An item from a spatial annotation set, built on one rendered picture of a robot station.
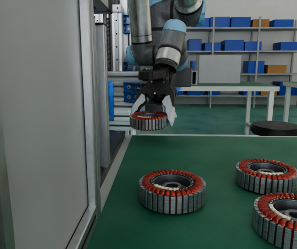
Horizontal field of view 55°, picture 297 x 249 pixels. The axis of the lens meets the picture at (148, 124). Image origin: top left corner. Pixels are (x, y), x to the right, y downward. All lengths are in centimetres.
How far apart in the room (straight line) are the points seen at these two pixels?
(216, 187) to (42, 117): 38
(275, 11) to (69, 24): 757
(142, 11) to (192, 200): 72
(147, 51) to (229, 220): 72
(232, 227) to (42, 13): 36
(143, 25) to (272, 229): 79
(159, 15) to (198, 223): 102
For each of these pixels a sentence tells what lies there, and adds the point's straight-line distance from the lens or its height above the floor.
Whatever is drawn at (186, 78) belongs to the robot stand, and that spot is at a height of 91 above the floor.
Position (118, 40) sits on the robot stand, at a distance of 143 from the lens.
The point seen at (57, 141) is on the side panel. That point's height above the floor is 90.
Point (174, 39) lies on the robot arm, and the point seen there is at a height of 105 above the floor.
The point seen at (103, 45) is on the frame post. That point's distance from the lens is 57.
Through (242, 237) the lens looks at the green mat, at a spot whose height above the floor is 75.
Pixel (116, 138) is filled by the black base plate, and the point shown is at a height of 77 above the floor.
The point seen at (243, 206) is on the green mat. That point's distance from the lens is 51.
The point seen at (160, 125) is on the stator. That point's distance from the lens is 79.
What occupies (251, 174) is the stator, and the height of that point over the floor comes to 78.
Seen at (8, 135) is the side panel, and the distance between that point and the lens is 22.
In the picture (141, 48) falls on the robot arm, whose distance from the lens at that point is 104.
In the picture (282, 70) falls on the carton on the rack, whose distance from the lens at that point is 729.
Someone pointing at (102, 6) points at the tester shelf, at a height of 107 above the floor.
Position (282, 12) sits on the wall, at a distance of 791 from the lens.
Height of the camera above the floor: 98
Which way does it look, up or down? 12 degrees down
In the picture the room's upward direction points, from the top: straight up
